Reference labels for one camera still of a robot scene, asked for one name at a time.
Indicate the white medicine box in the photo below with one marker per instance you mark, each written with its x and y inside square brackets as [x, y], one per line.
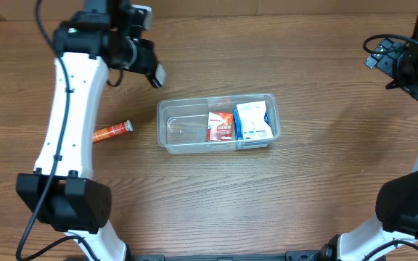
[252, 109]

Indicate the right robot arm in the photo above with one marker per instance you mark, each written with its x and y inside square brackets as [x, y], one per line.
[395, 220]

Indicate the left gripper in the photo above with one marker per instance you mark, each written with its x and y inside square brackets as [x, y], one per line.
[137, 61]

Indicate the clear plastic container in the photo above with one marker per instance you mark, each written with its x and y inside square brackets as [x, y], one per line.
[182, 124]

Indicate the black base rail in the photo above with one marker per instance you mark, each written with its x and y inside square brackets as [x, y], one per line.
[227, 258]

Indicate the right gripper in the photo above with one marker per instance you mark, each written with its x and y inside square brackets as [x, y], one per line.
[385, 62]

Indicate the orange tablet tube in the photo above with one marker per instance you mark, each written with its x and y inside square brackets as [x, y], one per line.
[114, 130]

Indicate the red medicine box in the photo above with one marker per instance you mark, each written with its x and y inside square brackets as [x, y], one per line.
[220, 126]

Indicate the blue medicine box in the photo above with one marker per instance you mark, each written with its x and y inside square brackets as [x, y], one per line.
[252, 132]

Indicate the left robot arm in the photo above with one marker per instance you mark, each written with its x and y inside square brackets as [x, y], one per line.
[61, 192]

